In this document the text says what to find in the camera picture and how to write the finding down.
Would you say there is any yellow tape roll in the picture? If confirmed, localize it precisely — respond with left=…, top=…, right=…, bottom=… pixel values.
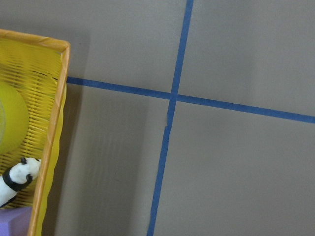
left=0, top=82, right=29, bottom=154

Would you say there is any yellow woven basket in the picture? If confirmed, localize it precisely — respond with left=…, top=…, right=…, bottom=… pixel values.
left=0, top=29, right=70, bottom=236

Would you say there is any toy panda figure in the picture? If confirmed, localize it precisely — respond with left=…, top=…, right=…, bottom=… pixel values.
left=0, top=157, right=41, bottom=208

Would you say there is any purple foam block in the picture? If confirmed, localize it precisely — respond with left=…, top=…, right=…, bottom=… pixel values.
left=0, top=206, right=32, bottom=236

